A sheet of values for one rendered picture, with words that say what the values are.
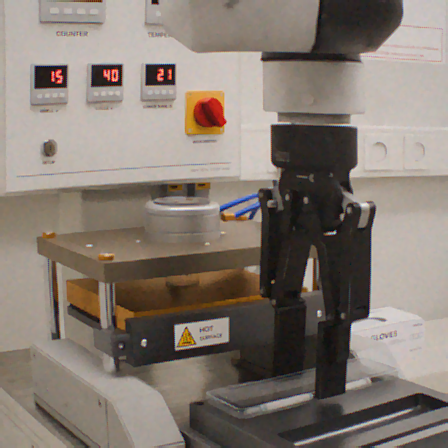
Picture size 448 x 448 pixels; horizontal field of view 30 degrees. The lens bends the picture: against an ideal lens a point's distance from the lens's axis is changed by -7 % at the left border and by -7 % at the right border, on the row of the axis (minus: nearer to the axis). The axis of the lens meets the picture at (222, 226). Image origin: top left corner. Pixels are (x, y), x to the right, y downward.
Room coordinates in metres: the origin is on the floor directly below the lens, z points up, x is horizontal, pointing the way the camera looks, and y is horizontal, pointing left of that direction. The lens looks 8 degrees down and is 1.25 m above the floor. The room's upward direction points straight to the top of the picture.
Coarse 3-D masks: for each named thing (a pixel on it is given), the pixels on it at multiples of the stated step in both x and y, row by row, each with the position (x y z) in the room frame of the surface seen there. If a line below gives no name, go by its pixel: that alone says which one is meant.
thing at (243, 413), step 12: (396, 372) 0.76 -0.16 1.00; (348, 384) 0.72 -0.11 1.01; (360, 384) 0.73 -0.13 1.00; (372, 384) 0.74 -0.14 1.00; (300, 396) 0.69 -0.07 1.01; (312, 396) 0.70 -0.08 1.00; (228, 408) 0.67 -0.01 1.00; (252, 408) 0.67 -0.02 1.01; (264, 408) 0.67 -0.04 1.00; (276, 408) 0.68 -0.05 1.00; (288, 408) 0.70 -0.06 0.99
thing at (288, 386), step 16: (352, 368) 0.77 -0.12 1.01; (368, 368) 0.77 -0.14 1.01; (384, 368) 0.76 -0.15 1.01; (256, 384) 0.73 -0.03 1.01; (272, 384) 0.73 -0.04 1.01; (288, 384) 0.73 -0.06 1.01; (304, 384) 0.73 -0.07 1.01; (224, 400) 0.69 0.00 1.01; (240, 400) 0.69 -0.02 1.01; (256, 400) 0.69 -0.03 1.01; (272, 400) 0.68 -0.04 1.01
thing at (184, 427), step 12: (192, 432) 0.70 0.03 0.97; (420, 432) 0.59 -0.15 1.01; (432, 432) 0.59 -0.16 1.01; (444, 432) 0.59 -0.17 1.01; (192, 444) 0.69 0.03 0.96; (204, 444) 0.67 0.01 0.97; (216, 444) 0.67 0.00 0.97; (384, 444) 0.57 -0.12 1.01; (396, 444) 0.57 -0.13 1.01; (408, 444) 0.57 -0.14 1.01; (420, 444) 0.58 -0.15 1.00; (432, 444) 0.59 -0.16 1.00; (444, 444) 0.60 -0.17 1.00
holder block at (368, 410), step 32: (384, 384) 0.75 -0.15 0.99; (416, 384) 0.75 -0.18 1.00; (192, 416) 0.71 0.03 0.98; (224, 416) 0.68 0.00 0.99; (256, 416) 0.68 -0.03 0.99; (288, 416) 0.68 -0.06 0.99; (320, 416) 0.67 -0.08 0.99; (352, 416) 0.68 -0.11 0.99; (384, 416) 0.70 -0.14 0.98; (416, 416) 0.66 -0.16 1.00
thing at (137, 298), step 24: (72, 288) 0.92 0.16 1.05; (96, 288) 0.89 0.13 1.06; (120, 288) 0.89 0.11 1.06; (144, 288) 0.90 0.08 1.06; (168, 288) 0.90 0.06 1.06; (192, 288) 0.90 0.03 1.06; (216, 288) 0.90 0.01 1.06; (240, 288) 0.90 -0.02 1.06; (72, 312) 0.92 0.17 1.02; (96, 312) 0.86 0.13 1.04; (120, 312) 0.81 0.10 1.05; (144, 312) 0.80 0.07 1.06; (168, 312) 0.81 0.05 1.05
